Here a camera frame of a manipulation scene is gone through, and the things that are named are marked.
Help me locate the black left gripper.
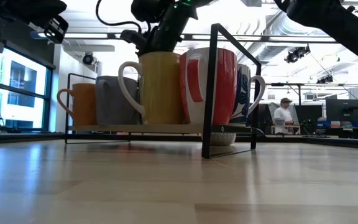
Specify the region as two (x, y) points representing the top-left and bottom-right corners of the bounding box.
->
(17, 0), (70, 44)

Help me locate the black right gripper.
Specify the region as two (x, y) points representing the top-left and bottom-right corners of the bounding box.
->
(138, 9), (198, 57)

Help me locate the red mug white handle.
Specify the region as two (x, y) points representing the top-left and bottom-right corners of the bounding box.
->
(178, 47), (238, 126)

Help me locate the blue-grey mug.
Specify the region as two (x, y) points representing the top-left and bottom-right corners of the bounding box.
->
(94, 75), (142, 126)

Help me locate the cream mug with green inside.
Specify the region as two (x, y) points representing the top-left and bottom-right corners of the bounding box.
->
(230, 63), (266, 124)

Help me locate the orange mug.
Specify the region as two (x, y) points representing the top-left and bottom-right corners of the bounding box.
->
(57, 83), (98, 126)

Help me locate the round black ceiling fixture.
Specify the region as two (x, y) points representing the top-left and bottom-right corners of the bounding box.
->
(81, 52), (94, 65)

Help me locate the large window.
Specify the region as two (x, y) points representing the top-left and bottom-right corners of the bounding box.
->
(0, 46), (55, 133)

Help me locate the long ceiling light bar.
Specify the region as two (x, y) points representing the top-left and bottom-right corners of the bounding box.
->
(31, 30), (338, 44)

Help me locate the artificial green potted plant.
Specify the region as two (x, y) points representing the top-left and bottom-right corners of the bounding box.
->
(209, 133), (237, 147)

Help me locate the black ceiling spotlight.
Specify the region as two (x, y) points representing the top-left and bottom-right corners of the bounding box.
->
(316, 73), (334, 85)
(284, 45), (311, 64)

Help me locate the person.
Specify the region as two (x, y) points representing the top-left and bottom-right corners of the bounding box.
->
(273, 97), (295, 135)

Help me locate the black computer monitor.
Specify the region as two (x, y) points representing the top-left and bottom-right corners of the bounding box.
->
(295, 104), (324, 125)
(325, 98), (358, 123)

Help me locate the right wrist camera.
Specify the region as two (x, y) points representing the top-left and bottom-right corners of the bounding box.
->
(119, 29), (149, 48)

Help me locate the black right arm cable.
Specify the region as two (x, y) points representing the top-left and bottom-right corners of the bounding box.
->
(95, 0), (142, 35)

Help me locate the silver ceiling duct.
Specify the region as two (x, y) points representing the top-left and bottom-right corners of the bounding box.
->
(241, 12), (295, 66)

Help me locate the black metal table frame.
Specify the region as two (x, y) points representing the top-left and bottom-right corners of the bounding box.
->
(0, 132), (358, 150)

